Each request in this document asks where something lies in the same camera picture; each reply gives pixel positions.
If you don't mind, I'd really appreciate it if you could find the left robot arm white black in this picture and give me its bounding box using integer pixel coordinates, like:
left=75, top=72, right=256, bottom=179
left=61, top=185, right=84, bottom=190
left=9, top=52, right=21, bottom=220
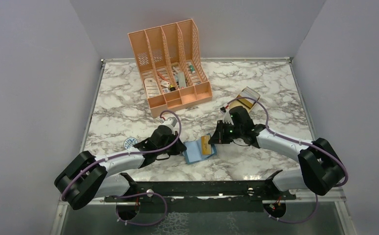
left=54, top=124, right=186, bottom=210

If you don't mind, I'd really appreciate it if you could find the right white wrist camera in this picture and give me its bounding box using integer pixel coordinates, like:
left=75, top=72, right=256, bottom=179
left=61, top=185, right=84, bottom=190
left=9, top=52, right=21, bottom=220
left=220, top=106, right=233, bottom=125

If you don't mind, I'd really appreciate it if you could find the beige oval card tray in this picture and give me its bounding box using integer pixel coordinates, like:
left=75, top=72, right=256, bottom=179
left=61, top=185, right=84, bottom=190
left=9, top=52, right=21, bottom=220
left=229, top=87, right=261, bottom=112

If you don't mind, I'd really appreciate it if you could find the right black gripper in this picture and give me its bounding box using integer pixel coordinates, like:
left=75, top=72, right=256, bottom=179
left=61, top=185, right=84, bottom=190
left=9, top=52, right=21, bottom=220
left=209, top=119, right=243, bottom=144

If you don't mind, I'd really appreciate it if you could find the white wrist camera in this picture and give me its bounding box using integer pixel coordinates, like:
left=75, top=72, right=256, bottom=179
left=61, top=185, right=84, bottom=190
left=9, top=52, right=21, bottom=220
left=161, top=117, right=179, bottom=134
left=220, top=106, right=233, bottom=125

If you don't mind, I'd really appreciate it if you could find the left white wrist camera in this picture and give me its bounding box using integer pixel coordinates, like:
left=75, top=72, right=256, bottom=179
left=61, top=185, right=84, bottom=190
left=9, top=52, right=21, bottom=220
left=161, top=117, right=179, bottom=134

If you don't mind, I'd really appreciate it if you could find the blue card holder wallet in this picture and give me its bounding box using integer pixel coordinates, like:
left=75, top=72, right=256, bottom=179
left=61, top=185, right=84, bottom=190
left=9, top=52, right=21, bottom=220
left=183, top=134, right=217, bottom=165

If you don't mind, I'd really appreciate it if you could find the blue white round coaster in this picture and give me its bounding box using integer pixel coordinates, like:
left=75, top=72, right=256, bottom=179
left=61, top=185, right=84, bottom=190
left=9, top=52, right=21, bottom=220
left=124, top=137, right=138, bottom=149

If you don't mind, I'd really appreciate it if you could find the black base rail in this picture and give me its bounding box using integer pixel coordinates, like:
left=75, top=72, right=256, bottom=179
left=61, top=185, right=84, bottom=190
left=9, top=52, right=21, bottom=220
left=104, top=180, right=296, bottom=213

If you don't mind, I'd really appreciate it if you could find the orange plastic desk organizer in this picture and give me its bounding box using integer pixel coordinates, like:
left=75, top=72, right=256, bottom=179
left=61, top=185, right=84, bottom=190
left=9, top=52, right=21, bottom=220
left=128, top=19, right=213, bottom=117

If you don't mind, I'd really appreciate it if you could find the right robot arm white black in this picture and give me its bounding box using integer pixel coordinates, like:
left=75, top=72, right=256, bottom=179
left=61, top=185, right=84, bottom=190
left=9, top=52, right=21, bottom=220
left=209, top=106, right=345, bottom=199

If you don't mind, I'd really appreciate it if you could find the stack of credit cards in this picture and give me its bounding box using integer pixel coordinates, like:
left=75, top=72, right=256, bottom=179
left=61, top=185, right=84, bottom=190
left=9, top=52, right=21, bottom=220
left=237, top=87, right=260, bottom=110

